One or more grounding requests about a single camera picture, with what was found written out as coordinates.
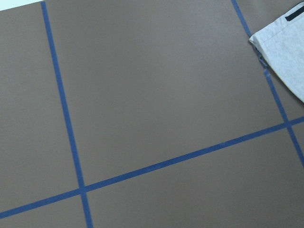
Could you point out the grey t-shirt with cartoon print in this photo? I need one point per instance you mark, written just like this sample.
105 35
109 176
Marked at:
281 44

